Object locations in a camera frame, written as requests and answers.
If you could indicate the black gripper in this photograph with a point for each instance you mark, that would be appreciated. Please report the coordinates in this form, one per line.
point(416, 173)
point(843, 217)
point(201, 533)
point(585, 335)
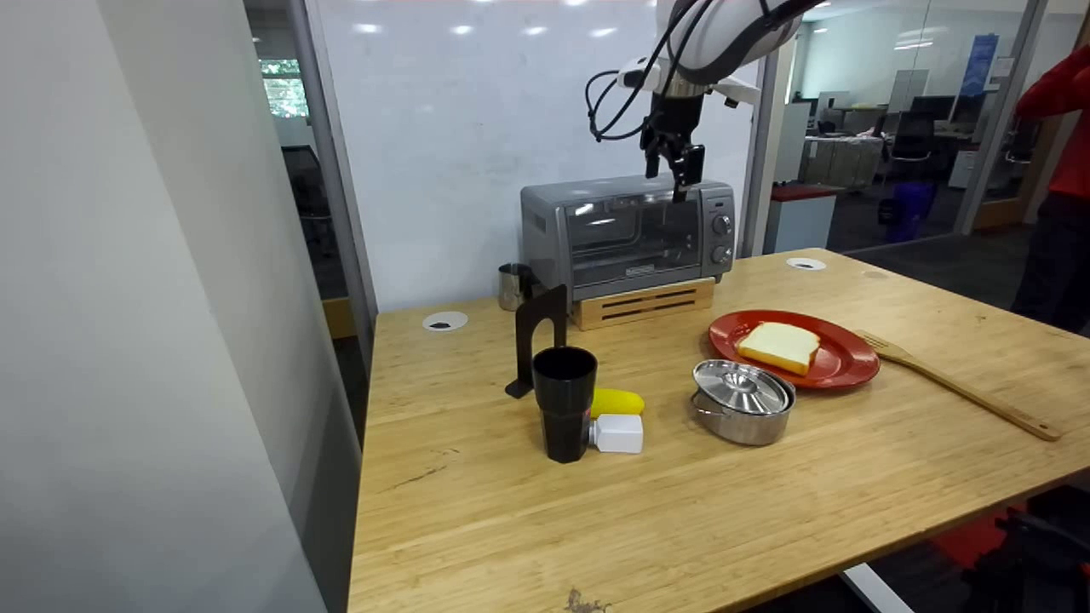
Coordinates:
point(676, 121)

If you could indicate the slice of bread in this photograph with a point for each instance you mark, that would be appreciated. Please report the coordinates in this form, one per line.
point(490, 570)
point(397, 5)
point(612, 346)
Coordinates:
point(779, 346)

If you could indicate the wooden spatula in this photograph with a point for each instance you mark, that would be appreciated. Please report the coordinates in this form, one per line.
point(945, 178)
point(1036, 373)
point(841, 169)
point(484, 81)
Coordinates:
point(967, 392)

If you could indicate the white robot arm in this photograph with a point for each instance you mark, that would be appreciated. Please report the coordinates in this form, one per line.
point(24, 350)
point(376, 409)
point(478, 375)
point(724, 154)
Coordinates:
point(727, 29)

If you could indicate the silver toaster oven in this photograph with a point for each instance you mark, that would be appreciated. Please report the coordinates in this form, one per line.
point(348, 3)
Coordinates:
point(547, 232)

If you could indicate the wooden slatted oven stand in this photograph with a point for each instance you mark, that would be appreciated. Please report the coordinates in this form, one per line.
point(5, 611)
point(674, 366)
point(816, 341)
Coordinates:
point(649, 304)

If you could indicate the red round plate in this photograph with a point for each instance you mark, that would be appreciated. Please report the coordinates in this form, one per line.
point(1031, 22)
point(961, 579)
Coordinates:
point(847, 356)

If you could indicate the white cabinet with red top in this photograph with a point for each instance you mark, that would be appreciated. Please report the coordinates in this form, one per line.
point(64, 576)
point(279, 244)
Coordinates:
point(803, 222)

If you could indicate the small metal cup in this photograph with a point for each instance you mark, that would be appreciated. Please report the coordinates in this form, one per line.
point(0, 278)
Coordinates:
point(510, 292)

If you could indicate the black metal stand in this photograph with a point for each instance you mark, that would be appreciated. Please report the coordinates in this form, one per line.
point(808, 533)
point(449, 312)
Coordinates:
point(525, 341)

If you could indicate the steel pot lid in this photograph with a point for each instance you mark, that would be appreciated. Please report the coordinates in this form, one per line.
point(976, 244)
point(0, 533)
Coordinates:
point(745, 387)

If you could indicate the yellow small block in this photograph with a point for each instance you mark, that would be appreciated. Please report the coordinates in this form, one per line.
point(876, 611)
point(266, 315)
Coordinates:
point(619, 401)

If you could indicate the black plastic cup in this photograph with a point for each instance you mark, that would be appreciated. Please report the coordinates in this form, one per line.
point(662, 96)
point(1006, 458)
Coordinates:
point(562, 403)

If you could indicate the white small block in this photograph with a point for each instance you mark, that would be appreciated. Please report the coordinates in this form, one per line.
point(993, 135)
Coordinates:
point(619, 435)

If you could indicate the person in red top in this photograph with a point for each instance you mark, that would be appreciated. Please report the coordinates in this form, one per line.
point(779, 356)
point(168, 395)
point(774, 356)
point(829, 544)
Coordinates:
point(1068, 148)

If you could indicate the red chair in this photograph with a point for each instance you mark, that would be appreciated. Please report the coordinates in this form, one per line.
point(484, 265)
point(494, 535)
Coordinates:
point(976, 539)

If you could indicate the blue wall poster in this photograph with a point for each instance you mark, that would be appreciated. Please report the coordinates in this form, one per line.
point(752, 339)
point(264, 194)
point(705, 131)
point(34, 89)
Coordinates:
point(983, 66)

